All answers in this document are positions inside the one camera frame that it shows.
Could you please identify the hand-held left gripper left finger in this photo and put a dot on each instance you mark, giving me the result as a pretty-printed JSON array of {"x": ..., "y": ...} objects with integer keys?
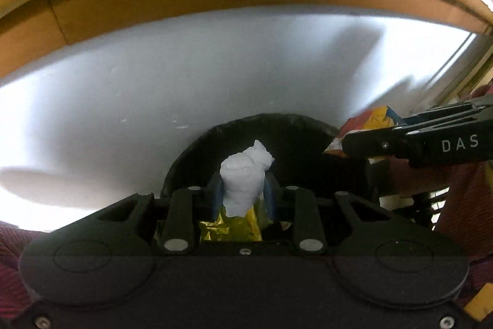
[{"x": 216, "y": 198}]

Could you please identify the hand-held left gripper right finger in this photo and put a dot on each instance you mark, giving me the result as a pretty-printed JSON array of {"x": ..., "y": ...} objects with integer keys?
[{"x": 269, "y": 198}]

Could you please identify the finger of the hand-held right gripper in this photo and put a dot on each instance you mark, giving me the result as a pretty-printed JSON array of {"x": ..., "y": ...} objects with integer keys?
[
  {"x": 435, "y": 115},
  {"x": 369, "y": 144}
]

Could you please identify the red yellow blue wrapper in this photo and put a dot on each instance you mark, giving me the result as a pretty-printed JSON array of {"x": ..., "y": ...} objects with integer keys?
[{"x": 369, "y": 121}]

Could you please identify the white tissue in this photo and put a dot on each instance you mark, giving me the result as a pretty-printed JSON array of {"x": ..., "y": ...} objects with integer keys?
[{"x": 242, "y": 178}]

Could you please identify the large gold wrapper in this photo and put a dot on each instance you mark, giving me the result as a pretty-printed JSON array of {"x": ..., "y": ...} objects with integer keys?
[{"x": 231, "y": 228}]

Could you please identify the black lined trash bin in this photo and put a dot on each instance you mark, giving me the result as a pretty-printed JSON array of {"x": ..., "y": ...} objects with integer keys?
[{"x": 231, "y": 132}]

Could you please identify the person's red patterned clothing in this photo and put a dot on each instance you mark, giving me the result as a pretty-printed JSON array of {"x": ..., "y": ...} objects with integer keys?
[{"x": 470, "y": 205}]

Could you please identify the black metal rack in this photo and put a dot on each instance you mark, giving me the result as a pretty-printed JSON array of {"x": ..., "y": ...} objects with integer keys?
[{"x": 431, "y": 209}]

